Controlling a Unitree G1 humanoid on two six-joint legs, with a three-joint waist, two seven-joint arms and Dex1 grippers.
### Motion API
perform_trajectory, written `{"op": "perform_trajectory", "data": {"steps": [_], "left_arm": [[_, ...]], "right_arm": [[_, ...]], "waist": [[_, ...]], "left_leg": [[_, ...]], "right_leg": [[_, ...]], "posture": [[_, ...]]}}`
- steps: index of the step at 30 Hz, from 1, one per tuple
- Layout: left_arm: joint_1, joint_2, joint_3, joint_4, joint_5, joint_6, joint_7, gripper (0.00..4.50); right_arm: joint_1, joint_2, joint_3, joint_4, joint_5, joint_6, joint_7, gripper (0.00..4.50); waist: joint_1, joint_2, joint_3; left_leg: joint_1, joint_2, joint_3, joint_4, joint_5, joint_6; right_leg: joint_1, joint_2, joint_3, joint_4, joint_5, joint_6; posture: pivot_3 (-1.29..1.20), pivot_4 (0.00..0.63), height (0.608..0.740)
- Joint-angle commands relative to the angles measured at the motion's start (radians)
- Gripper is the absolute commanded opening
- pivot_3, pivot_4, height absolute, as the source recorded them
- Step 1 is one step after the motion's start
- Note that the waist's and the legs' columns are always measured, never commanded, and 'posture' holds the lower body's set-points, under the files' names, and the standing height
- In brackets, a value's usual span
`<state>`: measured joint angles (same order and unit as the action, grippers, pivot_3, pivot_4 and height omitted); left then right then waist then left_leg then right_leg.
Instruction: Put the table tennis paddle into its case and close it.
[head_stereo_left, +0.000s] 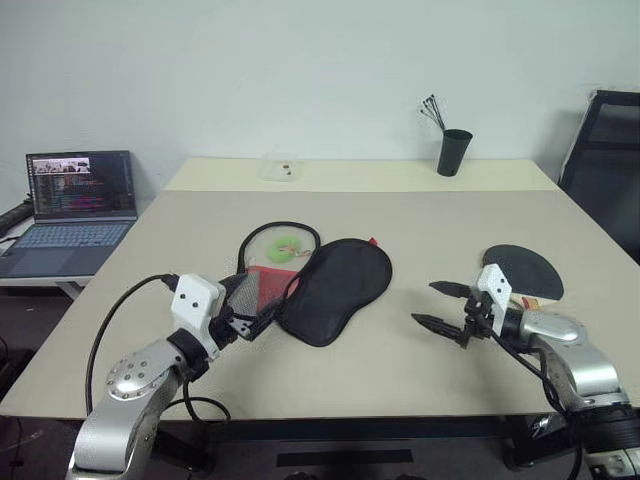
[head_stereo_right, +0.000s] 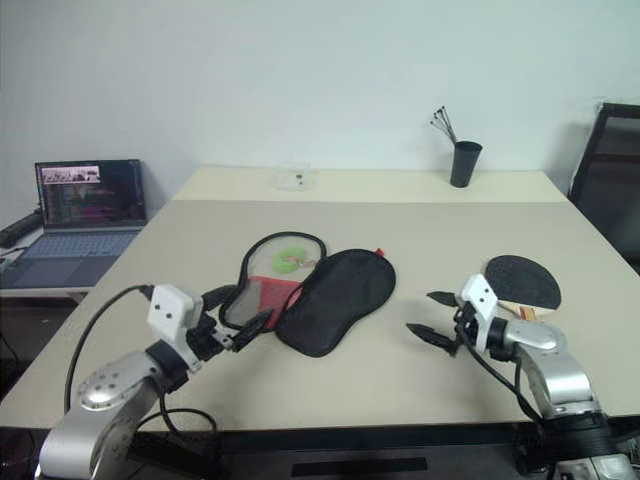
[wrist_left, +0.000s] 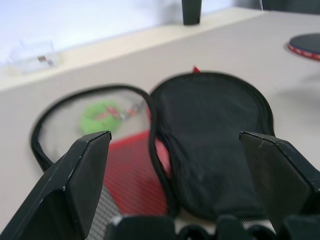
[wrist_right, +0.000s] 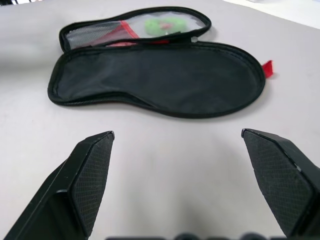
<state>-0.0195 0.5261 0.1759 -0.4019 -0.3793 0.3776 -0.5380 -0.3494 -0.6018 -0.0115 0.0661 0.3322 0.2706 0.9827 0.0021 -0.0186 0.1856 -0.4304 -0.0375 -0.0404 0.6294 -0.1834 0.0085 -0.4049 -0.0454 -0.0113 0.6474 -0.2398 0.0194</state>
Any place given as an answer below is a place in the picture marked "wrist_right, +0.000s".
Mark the green zipper pull charm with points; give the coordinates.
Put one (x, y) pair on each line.
(155, 26)

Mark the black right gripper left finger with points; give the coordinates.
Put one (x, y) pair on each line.
(75, 190)

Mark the black red paddle case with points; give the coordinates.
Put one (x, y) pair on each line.
(155, 77)

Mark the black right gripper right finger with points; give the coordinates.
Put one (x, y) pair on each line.
(282, 175)

